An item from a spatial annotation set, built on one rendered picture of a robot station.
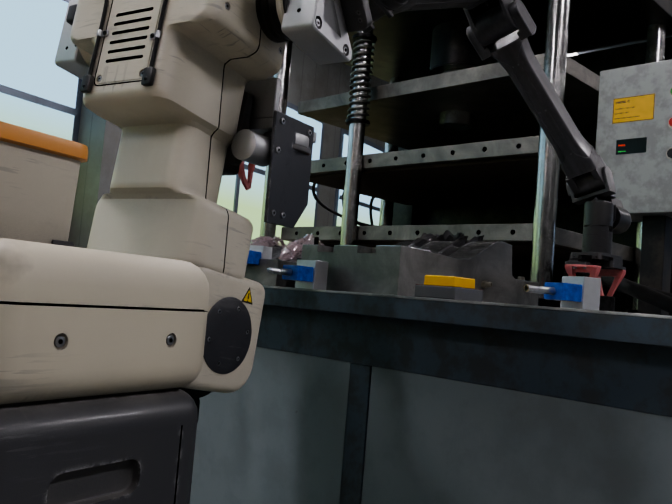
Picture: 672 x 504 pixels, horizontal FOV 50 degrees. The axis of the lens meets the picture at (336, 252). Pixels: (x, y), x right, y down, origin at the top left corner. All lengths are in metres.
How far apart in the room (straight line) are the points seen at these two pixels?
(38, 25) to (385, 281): 3.30
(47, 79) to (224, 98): 3.31
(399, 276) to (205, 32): 0.56
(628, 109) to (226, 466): 1.37
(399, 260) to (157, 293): 0.70
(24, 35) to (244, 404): 3.05
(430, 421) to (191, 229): 0.52
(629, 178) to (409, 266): 0.90
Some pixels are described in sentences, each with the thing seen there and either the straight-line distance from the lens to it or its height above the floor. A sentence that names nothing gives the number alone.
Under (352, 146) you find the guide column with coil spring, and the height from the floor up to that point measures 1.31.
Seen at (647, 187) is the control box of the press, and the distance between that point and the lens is 2.02.
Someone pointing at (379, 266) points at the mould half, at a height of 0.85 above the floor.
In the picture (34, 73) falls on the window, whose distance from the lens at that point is 4.26.
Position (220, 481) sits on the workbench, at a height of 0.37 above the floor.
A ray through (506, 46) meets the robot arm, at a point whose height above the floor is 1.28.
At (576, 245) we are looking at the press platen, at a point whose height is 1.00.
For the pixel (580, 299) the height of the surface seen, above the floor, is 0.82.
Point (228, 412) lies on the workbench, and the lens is 1.60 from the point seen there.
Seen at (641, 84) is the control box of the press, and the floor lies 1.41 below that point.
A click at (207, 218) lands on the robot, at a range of 0.95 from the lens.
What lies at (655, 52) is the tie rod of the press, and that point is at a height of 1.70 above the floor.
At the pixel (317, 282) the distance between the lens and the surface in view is 1.35.
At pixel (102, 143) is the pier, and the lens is 4.23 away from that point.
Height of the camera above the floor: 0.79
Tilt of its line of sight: 4 degrees up
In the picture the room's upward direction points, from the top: 5 degrees clockwise
